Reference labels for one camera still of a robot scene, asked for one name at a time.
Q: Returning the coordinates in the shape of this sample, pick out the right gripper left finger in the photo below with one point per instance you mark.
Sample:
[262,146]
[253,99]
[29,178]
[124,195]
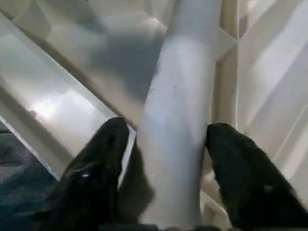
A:
[89,183]

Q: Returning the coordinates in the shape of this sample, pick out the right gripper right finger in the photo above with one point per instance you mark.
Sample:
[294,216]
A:
[250,183]

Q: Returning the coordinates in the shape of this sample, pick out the white plastic table leg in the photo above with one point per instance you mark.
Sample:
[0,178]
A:
[178,120]

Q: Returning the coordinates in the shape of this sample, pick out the white plastic table top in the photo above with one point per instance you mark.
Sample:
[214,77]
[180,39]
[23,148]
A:
[60,91]

